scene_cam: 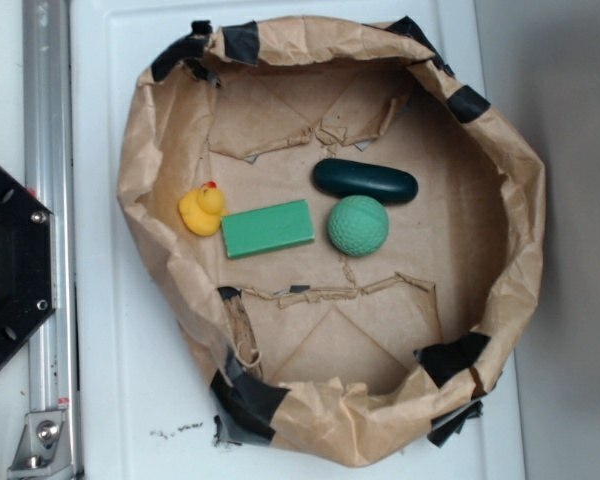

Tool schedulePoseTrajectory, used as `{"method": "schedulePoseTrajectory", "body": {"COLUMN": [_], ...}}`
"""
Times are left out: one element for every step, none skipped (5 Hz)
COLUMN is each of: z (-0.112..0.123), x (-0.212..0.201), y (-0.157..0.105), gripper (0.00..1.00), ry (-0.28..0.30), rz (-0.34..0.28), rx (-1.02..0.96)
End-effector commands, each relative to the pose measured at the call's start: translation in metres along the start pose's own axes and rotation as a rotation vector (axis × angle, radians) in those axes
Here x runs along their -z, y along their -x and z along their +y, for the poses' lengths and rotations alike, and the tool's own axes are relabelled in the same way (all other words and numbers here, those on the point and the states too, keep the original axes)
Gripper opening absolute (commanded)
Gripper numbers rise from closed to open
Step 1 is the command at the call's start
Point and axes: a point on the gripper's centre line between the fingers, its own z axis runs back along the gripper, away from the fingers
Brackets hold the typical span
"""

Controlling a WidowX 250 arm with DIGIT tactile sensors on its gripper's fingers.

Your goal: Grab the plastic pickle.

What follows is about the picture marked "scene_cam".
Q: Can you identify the dark green plastic pickle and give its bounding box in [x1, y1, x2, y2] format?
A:
[312, 158, 419, 204]

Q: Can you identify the aluminium extrusion rail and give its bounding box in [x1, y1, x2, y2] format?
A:
[22, 1, 84, 479]

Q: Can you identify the metal corner bracket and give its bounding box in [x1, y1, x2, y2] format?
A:
[7, 410, 72, 479]

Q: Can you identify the green dimpled ball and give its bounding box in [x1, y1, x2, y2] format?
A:
[327, 195, 389, 257]

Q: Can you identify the white plastic tray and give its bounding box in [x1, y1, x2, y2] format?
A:
[69, 1, 525, 479]

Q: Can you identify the yellow rubber duck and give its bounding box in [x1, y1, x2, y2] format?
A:
[178, 181, 228, 237]

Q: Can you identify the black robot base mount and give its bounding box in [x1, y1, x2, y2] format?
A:
[0, 166, 55, 370]

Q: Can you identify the green rectangular block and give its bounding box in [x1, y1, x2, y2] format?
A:
[222, 200, 315, 259]

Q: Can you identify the brown paper bag bin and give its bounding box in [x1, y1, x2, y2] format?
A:
[117, 16, 546, 467]

